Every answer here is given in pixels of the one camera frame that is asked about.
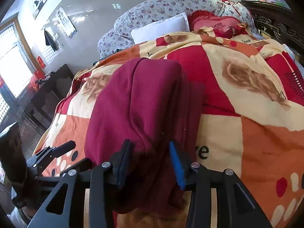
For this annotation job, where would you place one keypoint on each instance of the teal cloth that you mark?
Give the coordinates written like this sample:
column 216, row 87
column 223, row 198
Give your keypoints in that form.
column 117, row 50

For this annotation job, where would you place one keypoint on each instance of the floral quilt bundle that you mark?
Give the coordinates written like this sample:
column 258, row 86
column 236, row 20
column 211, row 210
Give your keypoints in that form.
column 149, row 11

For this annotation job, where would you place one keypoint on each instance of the red wall sticker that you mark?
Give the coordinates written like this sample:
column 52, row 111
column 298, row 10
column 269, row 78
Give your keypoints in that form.
column 40, row 62

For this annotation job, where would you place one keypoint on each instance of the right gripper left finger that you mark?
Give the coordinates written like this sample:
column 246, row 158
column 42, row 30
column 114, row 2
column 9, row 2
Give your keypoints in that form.
column 88, row 197

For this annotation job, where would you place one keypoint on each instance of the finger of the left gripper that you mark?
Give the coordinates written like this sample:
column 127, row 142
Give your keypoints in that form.
column 44, row 157

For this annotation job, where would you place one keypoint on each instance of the dark wooden side table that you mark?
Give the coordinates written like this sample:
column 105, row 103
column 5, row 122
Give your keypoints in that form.
column 41, row 107

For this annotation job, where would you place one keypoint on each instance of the white pillow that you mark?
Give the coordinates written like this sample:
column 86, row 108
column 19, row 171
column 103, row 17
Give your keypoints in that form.
column 156, row 29

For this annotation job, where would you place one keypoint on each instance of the maroon fleece garment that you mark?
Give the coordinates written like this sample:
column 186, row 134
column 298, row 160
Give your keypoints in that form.
column 150, row 103

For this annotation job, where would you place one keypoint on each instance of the dark cloth on hook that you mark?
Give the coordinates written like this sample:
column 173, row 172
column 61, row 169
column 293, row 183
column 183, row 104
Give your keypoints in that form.
column 49, row 41

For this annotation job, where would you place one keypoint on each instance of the window with metal grille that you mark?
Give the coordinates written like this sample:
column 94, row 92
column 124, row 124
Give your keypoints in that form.
column 17, row 70

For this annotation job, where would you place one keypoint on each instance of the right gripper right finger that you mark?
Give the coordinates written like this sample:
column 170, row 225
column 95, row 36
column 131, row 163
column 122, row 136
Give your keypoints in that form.
column 215, row 194

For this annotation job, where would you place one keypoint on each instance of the red pink embroidered pillow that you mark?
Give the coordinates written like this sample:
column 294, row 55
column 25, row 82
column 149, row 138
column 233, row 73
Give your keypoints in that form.
column 206, row 23

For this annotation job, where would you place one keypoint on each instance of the red orange love blanket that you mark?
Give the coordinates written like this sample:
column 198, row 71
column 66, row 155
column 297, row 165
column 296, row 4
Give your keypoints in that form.
column 251, row 119

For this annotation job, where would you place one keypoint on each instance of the eye chart wall poster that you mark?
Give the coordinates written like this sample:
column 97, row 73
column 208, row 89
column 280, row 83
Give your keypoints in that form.
column 66, row 23

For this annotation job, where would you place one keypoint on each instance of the carved dark wooden headboard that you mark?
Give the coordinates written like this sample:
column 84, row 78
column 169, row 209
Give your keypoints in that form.
column 279, row 23

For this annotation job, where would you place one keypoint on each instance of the red gift box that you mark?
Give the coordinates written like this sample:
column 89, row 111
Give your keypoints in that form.
column 35, row 77

